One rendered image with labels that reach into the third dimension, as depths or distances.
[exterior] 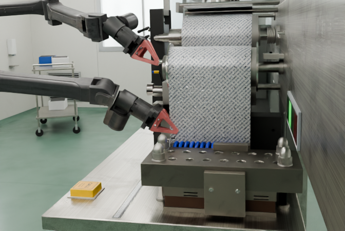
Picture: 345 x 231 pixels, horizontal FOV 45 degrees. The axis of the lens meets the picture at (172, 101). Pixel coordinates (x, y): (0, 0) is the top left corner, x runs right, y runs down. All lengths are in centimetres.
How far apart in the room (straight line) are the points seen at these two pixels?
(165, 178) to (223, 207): 16
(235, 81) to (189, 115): 17
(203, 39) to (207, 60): 24
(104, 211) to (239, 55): 56
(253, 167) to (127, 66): 613
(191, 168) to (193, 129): 21
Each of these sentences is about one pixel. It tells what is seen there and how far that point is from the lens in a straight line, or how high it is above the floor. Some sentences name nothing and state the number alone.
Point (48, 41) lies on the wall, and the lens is 761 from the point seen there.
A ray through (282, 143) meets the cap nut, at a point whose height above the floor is 106.
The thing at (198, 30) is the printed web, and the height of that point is 136.
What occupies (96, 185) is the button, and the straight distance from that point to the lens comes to 127.
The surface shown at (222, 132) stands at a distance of 123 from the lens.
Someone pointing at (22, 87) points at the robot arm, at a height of 121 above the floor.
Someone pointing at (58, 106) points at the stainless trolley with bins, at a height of 31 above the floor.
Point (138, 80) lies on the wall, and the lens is 707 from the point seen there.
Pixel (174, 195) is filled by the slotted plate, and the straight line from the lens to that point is 111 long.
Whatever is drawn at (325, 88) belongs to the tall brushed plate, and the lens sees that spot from 52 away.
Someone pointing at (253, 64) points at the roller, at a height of 126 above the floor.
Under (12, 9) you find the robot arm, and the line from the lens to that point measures 179.
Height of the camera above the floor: 137
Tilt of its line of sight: 10 degrees down
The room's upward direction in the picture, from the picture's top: 1 degrees counter-clockwise
